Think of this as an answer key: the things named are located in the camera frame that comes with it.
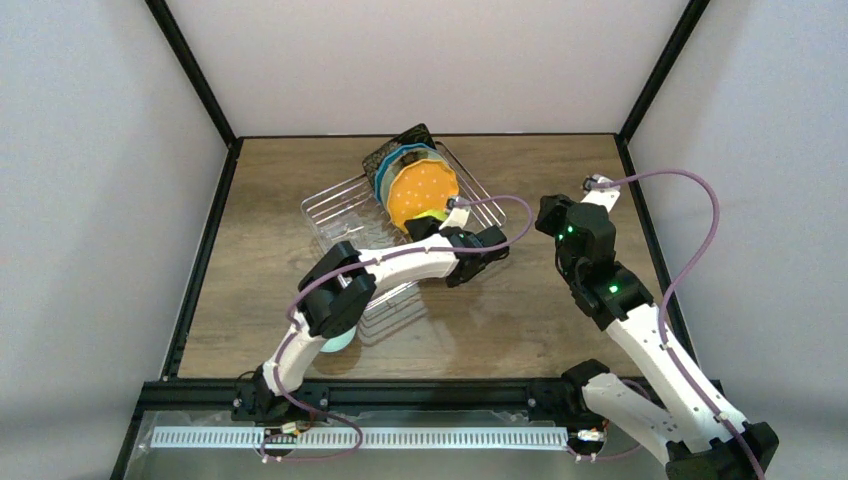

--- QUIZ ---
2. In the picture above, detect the orange plate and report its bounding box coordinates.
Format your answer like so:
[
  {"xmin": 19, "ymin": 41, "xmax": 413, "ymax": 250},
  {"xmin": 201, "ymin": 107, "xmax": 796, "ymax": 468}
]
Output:
[{"xmin": 385, "ymin": 159, "xmax": 459, "ymax": 233}]

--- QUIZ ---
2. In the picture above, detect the light blue floral plate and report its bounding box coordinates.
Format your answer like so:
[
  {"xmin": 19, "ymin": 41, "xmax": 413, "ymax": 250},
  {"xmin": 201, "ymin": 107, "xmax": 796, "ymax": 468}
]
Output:
[{"xmin": 379, "ymin": 148, "xmax": 445, "ymax": 203}]

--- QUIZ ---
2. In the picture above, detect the metal wire dish rack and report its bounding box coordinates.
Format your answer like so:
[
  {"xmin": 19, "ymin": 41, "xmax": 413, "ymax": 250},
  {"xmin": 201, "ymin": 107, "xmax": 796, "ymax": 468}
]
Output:
[{"xmin": 301, "ymin": 140, "xmax": 507, "ymax": 315}]

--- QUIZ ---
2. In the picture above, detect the black floral square plate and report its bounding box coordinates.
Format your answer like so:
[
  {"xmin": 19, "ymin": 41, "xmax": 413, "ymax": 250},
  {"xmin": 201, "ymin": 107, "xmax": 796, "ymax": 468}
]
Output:
[{"xmin": 362, "ymin": 123, "xmax": 436, "ymax": 190}]

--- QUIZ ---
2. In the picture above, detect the yellow-green small bowl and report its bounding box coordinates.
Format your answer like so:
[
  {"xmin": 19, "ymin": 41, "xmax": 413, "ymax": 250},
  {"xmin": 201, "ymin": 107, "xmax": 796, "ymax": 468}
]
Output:
[{"xmin": 415, "ymin": 209, "xmax": 449, "ymax": 224}]

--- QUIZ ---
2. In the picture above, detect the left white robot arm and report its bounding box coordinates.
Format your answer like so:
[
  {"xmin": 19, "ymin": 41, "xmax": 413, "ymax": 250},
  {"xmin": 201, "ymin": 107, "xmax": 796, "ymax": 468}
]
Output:
[{"xmin": 254, "ymin": 217, "xmax": 509, "ymax": 398}]

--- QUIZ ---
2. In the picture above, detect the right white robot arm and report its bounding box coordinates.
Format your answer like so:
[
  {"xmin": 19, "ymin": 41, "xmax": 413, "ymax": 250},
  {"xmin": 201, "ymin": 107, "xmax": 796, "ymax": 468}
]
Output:
[{"xmin": 535, "ymin": 192, "xmax": 779, "ymax": 479}]

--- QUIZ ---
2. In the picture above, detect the pale green small bowl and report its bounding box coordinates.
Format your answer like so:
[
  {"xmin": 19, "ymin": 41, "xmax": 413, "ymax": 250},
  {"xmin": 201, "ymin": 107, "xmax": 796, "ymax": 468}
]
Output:
[{"xmin": 321, "ymin": 328, "xmax": 356, "ymax": 353}]

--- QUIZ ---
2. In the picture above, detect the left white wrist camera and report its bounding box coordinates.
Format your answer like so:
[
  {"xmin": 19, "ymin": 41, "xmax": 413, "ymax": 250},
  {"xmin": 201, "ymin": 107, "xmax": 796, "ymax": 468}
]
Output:
[{"xmin": 440, "ymin": 196, "xmax": 472, "ymax": 230}]

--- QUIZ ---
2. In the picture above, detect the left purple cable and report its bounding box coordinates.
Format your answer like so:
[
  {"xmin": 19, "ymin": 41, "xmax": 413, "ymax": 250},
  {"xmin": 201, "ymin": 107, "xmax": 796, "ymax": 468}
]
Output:
[{"xmin": 259, "ymin": 194, "xmax": 535, "ymax": 463}]

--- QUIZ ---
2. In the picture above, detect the right black frame post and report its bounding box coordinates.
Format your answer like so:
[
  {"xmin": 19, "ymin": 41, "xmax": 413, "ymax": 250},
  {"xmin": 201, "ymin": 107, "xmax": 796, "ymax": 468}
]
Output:
[{"xmin": 617, "ymin": 0, "xmax": 711, "ymax": 144}]

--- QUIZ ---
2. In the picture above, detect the black frame post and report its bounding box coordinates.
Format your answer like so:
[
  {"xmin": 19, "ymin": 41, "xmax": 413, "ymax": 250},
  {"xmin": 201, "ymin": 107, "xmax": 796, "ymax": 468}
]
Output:
[
  {"xmin": 617, "ymin": 0, "xmax": 711, "ymax": 144},
  {"xmin": 145, "ymin": 0, "xmax": 237, "ymax": 147}
]

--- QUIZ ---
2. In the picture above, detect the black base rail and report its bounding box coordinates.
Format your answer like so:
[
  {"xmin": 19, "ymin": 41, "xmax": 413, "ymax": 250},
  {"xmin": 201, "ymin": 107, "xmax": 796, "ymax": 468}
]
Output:
[{"xmin": 134, "ymin": 378, "xmax": 601, "ymax": 426}]

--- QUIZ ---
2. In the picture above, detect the white slotted cable duct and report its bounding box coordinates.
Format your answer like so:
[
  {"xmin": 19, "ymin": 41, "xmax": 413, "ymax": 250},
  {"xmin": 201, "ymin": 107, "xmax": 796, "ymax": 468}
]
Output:
[{"xmin": 145, "ymin": 426, "xmax": 569, "ymax": 451}]

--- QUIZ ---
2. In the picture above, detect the left black frame post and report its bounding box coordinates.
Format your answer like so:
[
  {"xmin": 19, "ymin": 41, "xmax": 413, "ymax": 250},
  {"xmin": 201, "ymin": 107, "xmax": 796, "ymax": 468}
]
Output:
[{"xmin": 145, "ymin": 0, "xmax": 237, "ymax": 147}]

